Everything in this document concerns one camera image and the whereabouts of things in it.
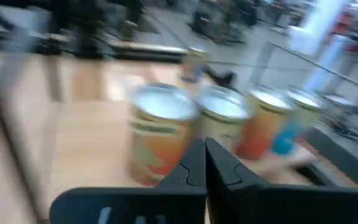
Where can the black aluminium rail frame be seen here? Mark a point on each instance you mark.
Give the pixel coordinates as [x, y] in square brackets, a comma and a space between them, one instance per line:
[154, 56]

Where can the orange corn label tin can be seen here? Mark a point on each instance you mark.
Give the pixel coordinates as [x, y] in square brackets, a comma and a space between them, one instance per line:
[259, 133]

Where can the white ribbed column stand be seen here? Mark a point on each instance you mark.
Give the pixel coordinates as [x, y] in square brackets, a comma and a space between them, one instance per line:
[315, 28]

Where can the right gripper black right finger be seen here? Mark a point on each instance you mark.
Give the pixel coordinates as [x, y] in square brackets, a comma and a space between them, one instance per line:
[259, 205]

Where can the green beans label tin can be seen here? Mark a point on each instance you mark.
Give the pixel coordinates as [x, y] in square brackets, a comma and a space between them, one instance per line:
[157, 146]

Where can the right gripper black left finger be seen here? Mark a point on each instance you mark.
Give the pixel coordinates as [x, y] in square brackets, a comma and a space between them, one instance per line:
[166, 205]

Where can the blue tomato label tin can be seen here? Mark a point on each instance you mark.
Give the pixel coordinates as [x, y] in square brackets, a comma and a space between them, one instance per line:
[286, 137]

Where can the peaches label tin can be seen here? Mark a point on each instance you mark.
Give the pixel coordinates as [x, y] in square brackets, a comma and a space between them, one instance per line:
[222, 105]
[194, 67]

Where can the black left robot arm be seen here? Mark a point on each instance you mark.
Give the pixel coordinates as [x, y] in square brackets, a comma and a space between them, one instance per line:
[85, 31]

